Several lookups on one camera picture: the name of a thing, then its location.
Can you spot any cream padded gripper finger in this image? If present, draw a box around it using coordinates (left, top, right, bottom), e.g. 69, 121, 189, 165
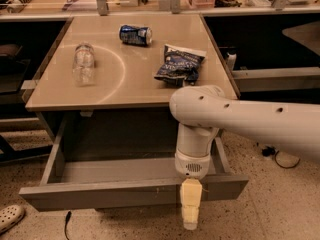
180, 179, 202, 230

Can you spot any blue soda can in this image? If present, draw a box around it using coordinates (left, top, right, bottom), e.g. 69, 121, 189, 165
119, 25, 152, 46

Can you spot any black coiled spring tool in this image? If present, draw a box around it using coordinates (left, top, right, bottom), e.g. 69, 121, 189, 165
7, 0, 32, 13

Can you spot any black cables and adapter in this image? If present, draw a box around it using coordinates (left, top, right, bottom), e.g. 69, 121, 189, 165
260, 145, 302, 170

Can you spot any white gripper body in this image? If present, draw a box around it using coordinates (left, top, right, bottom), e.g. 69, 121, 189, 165
175, 123, 219, 180

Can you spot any blue crumpled chip bag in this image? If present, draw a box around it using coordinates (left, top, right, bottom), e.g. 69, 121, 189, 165
154, 44, 207, 87

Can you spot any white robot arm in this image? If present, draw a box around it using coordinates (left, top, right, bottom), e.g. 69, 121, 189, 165
169, 85, 320, 230

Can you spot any black floor cable with plug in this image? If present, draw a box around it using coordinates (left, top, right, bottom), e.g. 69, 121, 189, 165
63, 210, 73, 240

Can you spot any clear plastic water bottle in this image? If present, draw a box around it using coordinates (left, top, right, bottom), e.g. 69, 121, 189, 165
72, 42, 95, 86

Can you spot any grey top drawer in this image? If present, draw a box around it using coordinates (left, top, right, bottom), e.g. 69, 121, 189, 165
18, 112, 250, 213

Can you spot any white perforated clog shoe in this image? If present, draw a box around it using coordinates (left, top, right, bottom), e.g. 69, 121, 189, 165
0, 205, 25, 234

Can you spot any beige top drawer cabinet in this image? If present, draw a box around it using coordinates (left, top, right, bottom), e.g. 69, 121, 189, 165
21, 13, 241, 158

